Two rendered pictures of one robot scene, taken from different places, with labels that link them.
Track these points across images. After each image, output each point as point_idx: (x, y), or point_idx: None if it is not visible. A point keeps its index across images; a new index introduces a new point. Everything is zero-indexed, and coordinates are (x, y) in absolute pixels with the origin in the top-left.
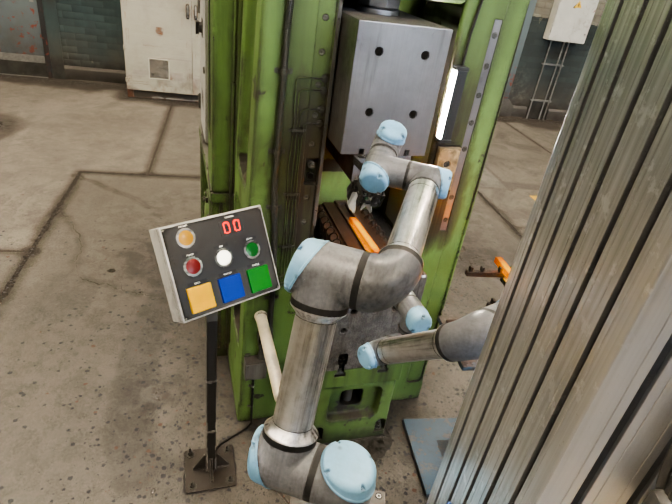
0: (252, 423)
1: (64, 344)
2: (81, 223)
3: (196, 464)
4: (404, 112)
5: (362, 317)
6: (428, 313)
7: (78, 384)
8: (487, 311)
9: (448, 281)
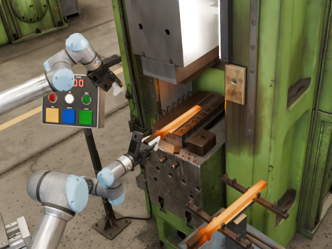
0: (152, 219)
1: (130, 133)
2: None
3: (105, 217)
4: (161, 29)
5: (164, 176)
6: (112, 176)
7: (114, 153)
8: (44, 172)
9: (267, 190)
